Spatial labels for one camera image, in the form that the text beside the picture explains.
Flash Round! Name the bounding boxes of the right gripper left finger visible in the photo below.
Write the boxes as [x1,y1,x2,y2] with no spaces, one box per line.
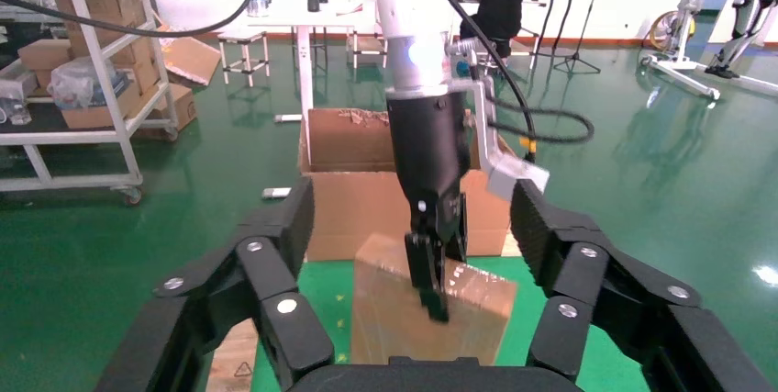
[94,176,336,392]

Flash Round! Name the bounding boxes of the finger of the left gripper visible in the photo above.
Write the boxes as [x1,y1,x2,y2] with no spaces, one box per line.
[404,230,452,325]
[446,193,469,263]

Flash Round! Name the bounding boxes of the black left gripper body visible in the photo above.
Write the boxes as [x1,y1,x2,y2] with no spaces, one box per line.
[386,89,472,246]

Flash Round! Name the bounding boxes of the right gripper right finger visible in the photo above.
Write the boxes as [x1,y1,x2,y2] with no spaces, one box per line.
[510,179,776,392]

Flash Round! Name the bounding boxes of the small taped cardboard box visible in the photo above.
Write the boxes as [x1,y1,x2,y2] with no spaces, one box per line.
[350,231,519,367]

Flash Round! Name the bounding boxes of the large open cardboard carton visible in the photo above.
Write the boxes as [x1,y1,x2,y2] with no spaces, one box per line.
[297,107,517,263]

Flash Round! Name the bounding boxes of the printed cardboard floor box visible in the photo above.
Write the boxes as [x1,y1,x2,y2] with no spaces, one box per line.
[134,84,199,141]

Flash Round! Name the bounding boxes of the flat brown shelf box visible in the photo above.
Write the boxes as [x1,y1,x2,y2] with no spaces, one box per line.
[61,82,145,130]

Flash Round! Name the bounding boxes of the tall brown shelf box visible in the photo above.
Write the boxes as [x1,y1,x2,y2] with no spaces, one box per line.
[112,36,161,96]

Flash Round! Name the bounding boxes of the loose cardboard sheet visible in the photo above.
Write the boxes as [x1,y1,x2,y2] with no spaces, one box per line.
[159,25,223,90]

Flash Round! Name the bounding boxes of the small brown shelf box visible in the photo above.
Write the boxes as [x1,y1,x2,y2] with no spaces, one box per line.
[17,39,74,72]

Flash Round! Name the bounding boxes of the large brown shelf box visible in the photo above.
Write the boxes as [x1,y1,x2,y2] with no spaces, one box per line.
[51,0,149,60]

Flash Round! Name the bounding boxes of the white standing desk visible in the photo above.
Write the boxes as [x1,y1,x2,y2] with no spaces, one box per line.
[249,10,381,165]

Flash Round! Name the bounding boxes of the black floor stand pole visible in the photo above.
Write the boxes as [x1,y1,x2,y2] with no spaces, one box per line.
[560,0,576,57]
[534,0,558,71]

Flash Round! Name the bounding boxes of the black tripod microphone stand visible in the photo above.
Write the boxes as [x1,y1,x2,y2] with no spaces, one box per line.
[552,0,612,75]

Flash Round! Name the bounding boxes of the white wheeled shelf cart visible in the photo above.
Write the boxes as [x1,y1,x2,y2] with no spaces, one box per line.
[0,0,181,207]

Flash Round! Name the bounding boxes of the clear plastic bag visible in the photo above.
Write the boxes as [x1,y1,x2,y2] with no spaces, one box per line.
[47,57,132,111]

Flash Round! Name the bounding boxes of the yellow wheel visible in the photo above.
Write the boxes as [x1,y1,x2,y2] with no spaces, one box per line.
[648,10,698,53]

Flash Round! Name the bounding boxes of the black white legged robot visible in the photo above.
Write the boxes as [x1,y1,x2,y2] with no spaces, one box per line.
[705,0,778,80]

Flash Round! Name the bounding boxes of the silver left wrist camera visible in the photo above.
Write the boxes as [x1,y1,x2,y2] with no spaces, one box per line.
[446,36,551,203]

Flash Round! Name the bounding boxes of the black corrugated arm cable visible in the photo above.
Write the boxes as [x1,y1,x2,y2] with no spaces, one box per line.
[0,0,595,165]

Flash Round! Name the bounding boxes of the small white frame stool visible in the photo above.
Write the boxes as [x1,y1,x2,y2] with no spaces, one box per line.
[217,30,272,88]

